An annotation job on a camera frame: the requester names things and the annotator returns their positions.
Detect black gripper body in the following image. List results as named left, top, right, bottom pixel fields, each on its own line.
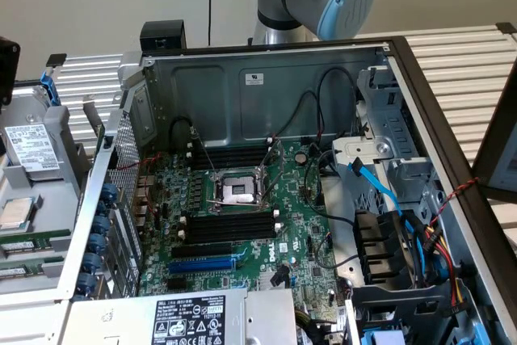
left=0, top=36, right=21, bottom=114

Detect blue disk caddy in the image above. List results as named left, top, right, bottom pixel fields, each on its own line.
left=40, top=69, right=61, bottom=108

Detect grey hard drive caddy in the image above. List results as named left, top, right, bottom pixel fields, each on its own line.
left=0, top=86, right=65, bottom=181

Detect silver CPU chip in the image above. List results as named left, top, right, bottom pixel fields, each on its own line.
left=0, top=197, right=36, bottom=234

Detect black box with port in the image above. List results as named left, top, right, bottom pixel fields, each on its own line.
left=140, top=20, right=187, bottom=52

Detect blue card retention clips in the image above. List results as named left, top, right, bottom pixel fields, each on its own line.
left=78, top=183, right=119, bottom=301

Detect silver rear port block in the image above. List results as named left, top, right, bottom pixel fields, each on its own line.
left=132, top=175, right=157, bottom=229

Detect thin metal locking lever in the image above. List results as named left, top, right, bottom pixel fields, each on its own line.
left=261, top=170, right=284, bottom=207
left=190, top=125, right=217, bottom=173

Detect open grey PC case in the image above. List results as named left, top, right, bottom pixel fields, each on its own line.
left=58, top=36, right=517, bottom=345

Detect CPU socket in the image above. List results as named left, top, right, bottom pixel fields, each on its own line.
left=208, top=169, right=270, bottom=215

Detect long black expansion slot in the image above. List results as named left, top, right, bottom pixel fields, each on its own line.
left=170, top=242, right=233, bottom=259

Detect silver power supply unit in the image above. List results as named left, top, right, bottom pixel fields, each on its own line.
left=60, top=288, right=299, bottom=345

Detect blue expansion slot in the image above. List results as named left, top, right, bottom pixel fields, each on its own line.
left=168, top=258, right=237, bottom=276

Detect green Dell motherboard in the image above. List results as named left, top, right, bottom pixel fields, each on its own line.
left=139, top=139, right=352, bottom=310

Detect silver chipset heatsink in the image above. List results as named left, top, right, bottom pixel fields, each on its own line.
left=258, top=272, right=292, bottom=292

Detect black board connector plug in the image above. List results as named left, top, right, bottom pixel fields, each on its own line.
left=269, top=266, right=290, bottom=288

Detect silver metal disk bay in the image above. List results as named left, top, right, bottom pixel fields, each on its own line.
left=331, top=65, right=435, bottom=217

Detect dark grey disk bay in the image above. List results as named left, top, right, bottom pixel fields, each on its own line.
left=347, top=280, right=506, bottom=345

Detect dark framed side panel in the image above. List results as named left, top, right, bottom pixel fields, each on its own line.
left=471, top=65, right=517, bottom=203

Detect thin red black wire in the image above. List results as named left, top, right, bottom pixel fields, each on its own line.
left=116, top=153, right=163, bottom=217

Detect short black looped wire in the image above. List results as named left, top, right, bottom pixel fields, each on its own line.
left=168, top=116, right=195, bottom=153

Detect black arched wire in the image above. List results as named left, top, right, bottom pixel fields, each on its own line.
left=274, top=90, right=320, bottom=138

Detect tall black looped wire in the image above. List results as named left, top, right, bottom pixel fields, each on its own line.
left=317, top=67, right=361, bottom=136

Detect black curved wire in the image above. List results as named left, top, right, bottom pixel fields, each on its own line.
left=303, top=149, right=357, bottom=227

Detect blue SATA wire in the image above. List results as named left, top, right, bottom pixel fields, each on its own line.
left=347, top=158, right=429, bottom=259

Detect black wire to fan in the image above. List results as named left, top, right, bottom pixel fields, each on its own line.
left=314, top=233, right=360, bottom=269

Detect black power cable bundle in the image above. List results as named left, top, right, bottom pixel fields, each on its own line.
left=294, top=309, right=345, bottom=345

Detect red black twisted wire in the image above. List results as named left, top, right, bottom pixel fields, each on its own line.
left=427, top=177, right=481, bottom=229

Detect red yellow black wire bundle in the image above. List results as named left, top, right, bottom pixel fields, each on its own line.
left=415, top=219, right=470, bottom=318

